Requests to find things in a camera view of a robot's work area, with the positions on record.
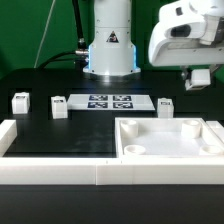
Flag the white U-shaped fence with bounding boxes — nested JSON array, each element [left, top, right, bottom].
[[0, 120, 224, 185]]

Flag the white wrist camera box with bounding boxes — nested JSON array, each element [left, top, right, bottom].
[[159, 0, 206, 38]]

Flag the thin grey cable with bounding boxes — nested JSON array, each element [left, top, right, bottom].
[[33, 0, 57, 67]]

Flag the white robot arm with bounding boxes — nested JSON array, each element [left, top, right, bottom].
[[83, 0, 224, 90]]

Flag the thick black cable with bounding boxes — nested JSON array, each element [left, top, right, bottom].
[[39, 0, 90, 68]]

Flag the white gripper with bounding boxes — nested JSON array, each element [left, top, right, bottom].
[[148, 27, 224, 90]]

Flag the white square tabletop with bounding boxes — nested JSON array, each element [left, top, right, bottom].
[[115, 118, 224, 158]]

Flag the white marker sheet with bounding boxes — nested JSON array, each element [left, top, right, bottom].
[[67, 94, 155, 111]]

